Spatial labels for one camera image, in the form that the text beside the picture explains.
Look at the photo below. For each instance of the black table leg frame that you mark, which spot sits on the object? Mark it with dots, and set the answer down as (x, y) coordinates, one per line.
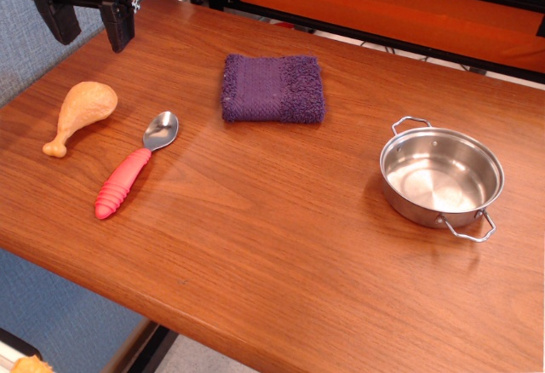
(144, 349)

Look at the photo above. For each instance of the stainless steel pan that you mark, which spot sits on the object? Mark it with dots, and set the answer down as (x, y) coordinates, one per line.
(441, 178)

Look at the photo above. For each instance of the orange panel black frame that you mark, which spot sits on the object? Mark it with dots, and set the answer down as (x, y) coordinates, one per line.
(501, 36)

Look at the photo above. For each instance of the red handled metal spoon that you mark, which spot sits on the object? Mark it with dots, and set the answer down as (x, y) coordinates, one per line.
(160, 132)

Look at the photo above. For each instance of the orange toy at corner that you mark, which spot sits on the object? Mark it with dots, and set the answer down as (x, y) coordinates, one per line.
(31, 364)

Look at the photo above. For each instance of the plastic chicken drumstick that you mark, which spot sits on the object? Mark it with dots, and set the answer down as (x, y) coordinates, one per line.
(85, 103)

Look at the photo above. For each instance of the purple folded towel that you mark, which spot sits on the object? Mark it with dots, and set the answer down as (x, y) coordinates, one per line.
(286, 89)

